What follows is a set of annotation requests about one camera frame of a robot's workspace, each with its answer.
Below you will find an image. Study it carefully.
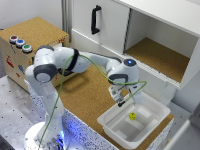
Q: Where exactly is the white cabinet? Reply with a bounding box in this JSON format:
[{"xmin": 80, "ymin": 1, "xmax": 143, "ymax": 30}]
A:
[{"xmin": 70, "ymin": 0, "xmax": 200, "ymax": 105}]

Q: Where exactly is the black door handle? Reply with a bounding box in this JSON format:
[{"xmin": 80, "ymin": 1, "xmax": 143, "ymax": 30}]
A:
[{"xmin": 90, "ymin": 4, "xmax": 102, "ymax": 36}]

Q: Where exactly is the red button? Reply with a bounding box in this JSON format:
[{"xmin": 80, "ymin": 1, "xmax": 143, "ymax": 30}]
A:
[{"xmin": 9, "ymin": 34, "xmax": 19, "ymax": 45}]

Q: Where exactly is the blue button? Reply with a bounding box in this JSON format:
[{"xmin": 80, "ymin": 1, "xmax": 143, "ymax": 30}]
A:
[{"xmin": 15, "ymin": 38, "xmax": 26, "ymax": 49}]

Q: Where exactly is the white plastic box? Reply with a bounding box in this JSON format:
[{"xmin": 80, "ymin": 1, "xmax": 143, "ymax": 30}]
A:
[{"xmin": 96, "ymin": 91, "xmax": 172, "ymax": 150}]

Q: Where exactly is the yellow block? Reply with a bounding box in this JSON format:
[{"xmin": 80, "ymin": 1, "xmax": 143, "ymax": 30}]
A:
[{"xmin": 128, "ymin": 112, "xmax": 137, "ymax": 121}]

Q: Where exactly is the white sliding door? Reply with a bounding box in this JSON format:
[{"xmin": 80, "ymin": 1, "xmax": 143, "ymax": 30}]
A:
[{"xmin": 72, "ymin": 0, "xmax": 131, "ymax": 55}]

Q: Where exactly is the green cable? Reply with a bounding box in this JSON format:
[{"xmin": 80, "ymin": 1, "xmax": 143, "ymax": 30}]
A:
[{"xmin": 37, "ymin": 54, "xmax": 148, "ymax": 148}]

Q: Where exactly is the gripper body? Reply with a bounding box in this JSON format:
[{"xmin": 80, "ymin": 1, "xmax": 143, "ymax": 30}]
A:
[{"xmin": 109, "ymin": 84, "xmax": 127, "ymax": 105}]

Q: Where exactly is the wooden drawer box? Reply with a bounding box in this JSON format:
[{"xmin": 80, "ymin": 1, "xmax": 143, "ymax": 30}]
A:
[{"xmin": 0, "ymin": 16, "xmax": 80, "ymax": 93}]

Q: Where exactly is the green button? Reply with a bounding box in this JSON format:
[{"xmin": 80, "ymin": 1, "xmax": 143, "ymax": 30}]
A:
[{"xmin": 21, "ymin": 43, "xmax": 34, "ymax": 54}]

